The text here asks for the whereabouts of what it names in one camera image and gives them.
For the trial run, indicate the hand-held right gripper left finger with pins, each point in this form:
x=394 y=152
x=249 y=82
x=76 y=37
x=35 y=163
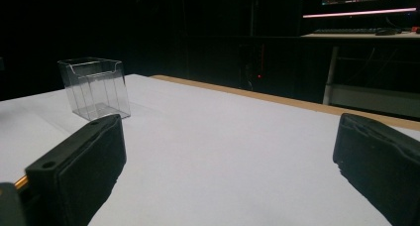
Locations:
x=82 y=166

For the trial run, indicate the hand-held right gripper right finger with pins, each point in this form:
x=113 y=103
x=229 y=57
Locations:
x=379 y=160

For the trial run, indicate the clear plastic organizer box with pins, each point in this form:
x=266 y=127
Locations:
x=95 y=87

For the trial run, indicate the grey metal stand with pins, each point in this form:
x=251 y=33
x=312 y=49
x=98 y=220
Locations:
x=363 y=97

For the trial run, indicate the black computer mouse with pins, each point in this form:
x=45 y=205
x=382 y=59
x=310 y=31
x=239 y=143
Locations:
x=388 y=31

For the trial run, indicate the black keyboard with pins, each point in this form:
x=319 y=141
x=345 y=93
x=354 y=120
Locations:
x=345 y=30

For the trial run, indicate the white paper sheet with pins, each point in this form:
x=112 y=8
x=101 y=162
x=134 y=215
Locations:
x=214 y=136

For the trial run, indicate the computer monitor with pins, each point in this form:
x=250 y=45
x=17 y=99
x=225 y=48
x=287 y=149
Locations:
x=360 y=1

